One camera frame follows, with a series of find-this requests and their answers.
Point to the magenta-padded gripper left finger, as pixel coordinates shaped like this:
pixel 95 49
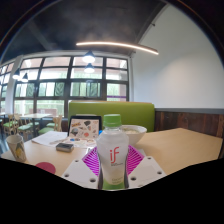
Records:
pixel 80 171

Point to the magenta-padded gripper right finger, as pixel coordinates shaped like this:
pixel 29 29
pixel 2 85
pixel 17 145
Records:
pixel 146 170

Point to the white green-capped drink bottle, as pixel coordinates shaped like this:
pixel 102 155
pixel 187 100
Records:
pixel 112 156

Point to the small dark box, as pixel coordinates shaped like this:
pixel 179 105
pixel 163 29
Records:
pixel 65 147

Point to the colourful sticker sheet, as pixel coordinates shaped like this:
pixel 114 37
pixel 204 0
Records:
pixel 83 142

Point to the flat round red coaster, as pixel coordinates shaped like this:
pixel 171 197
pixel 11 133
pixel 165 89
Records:
pixel 46 167

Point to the white ceramic bowl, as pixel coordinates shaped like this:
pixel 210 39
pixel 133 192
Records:
pixel 136 134

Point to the white paper document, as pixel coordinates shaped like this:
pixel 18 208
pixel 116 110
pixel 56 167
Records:
pixel 48 137

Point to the green upholstered bench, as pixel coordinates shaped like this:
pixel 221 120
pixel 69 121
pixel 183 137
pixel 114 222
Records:
pixel 133 113

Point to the light wooden dining table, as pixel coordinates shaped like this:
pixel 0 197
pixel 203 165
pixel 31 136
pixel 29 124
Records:
pixel 35 116

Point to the group of green-seated wooden chairs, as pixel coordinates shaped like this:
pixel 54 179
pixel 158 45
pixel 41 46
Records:
pixel 23 127

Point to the large dark-framed grid window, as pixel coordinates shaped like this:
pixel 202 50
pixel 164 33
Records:
pixel 55 71

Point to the group of black pendant lamps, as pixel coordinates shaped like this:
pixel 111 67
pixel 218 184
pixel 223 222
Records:
pixel 88 58

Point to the long linear ceiling light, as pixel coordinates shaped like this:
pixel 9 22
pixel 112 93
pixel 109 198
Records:
pixel 116 44

